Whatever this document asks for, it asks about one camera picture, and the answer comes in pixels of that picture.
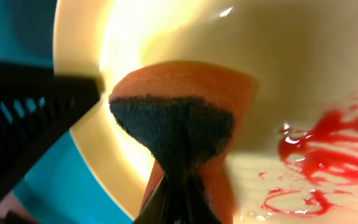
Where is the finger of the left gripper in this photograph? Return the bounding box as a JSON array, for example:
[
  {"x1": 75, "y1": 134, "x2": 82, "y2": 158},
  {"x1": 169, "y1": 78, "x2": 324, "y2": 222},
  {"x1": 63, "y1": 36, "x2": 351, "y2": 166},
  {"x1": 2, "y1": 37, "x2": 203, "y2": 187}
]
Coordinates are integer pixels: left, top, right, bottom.
[{"x1": 0, "y1": 62, "x2": 100, "y2": 201}]

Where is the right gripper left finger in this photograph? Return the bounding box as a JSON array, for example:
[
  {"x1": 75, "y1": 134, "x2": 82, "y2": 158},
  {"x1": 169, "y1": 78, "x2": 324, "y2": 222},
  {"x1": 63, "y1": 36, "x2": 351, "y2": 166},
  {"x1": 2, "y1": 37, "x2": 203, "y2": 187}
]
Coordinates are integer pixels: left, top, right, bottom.
[{"x1": 132, "y1": 176, "x2": 175, "y2": 224}]

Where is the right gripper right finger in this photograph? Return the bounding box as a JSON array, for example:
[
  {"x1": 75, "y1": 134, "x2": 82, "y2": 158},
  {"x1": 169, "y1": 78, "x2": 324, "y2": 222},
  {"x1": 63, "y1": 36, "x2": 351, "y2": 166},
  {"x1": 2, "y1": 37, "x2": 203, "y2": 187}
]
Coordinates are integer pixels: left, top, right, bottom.
[{"x1": 185, "y1": 177, "x2": 222, "y2": 224}]

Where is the orange sponge with green pad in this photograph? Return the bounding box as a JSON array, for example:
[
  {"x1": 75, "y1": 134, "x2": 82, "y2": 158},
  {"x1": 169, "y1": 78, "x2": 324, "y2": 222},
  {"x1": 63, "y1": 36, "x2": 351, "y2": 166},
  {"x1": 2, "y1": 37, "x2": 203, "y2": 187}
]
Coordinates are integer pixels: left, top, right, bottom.
[{"x1": 109, "y1": 61, "x2": 254, "y2": 223}]

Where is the yellow plate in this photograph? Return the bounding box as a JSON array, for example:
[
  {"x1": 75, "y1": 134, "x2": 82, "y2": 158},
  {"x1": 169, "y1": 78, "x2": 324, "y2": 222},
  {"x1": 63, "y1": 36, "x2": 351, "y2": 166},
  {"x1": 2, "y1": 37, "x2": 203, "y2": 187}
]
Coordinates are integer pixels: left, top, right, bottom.
[{"x1": 53, "y1": 1, "x2": 358, "y2": 223}]

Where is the teal plastic tray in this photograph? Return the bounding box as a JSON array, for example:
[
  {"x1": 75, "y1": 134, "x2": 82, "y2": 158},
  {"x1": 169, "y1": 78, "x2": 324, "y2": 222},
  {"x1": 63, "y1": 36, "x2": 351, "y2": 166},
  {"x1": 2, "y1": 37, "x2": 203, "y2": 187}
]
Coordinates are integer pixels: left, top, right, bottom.
[{"x1": 0, "y1": 0, "x2": 131, "y2": 224}]

